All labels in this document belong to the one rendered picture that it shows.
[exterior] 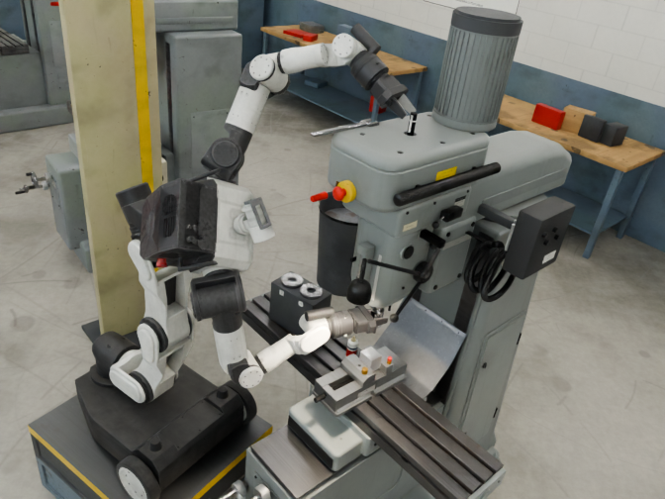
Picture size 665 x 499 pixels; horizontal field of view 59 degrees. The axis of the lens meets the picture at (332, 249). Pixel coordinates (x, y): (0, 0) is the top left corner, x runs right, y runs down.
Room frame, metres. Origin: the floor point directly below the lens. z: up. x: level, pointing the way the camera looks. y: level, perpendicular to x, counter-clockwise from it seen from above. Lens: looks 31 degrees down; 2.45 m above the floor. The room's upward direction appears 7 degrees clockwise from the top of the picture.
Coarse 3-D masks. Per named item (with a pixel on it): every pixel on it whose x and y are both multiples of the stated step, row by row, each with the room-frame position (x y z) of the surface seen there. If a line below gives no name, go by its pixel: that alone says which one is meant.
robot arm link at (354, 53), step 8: (352, 32) 1.74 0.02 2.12; (360, 32) 1.73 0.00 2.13; (336, 40) 1.70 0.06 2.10; (344, 40) 1.69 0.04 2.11; (352, 40) 1.68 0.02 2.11; (360, 40) 1.73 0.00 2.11; (368, 40) 1.72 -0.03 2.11; (336, 48) 1.69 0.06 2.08; (344, 48) 1.68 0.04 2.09; (352, 48) 1.68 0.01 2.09; (360, 48) 1.70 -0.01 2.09; (368, 48) 1.71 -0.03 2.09; (376, 48) 1.70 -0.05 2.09; (344, 56) 1.67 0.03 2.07; (352, 56) 1.69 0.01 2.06; (360, 56) 1.68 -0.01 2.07; (368, 56) 1.68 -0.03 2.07; (376, 56) 1.70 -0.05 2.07; (352, 64) 1.69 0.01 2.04; (360, 64) 1.67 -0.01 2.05; (352, 72) 1.69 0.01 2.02
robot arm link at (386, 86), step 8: (368, 64) 1.67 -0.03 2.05; (376, 64) 1.67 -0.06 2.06; (384, 64) 1.69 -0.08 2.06; (360, 72) 1.67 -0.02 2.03; (368, 72) 1.66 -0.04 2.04; (376, 72) 1.65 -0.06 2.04; (384, 72) 1.68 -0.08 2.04; (360, 80) 1.67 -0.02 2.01; (368, 80) 1.65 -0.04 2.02; (376, 80) 1.65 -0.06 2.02; (384, 80) 1.65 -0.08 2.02; (392, 80) 1.68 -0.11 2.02; (368, 88) 1.69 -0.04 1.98; (376, 88) 1.64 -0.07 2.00; (384, 88) 1.63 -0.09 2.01; (392, 88) 1.63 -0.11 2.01; (400, 88) 1.66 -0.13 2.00; (376, 96) 1.63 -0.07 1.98; (384, 96) 1.60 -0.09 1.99; (392, 96) 1.61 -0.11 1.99; (400, 96) 1.70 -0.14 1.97; (384, 104) 1.61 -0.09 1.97
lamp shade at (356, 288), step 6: (354, 282) 1.40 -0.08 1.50; (360, 282) 1.39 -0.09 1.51; (366, 282) 1.40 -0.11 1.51; (348, 288) 1.39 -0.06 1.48; (354, 288) 1.38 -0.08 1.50; (360, 288) 1.38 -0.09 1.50; (366, 288) 1.38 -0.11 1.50; (348, 294) 1.38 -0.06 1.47; (354, 294) 1.37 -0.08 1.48; (360, 294) 1.37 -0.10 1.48; (366, 294) 1.38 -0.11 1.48; (348, 300) 1.38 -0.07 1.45; (354, 300) 1.37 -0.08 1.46; (360, 300) 1.37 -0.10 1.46; (366, 300) 1.37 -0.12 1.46
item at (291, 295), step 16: (288, 272) 1.99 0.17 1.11; (272, 288) 1.91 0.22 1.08; (288, 288) 1.88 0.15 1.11; (304, 288) 1.88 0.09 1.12; (320, 288) 1.89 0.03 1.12; (272, 304) 1.90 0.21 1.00; (288, 304) 1.86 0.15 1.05; (304, 304) 1.81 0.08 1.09; (320, 304) 1.83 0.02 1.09; (272, 320) 1.90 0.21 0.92; (288, 320) 1.85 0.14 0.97
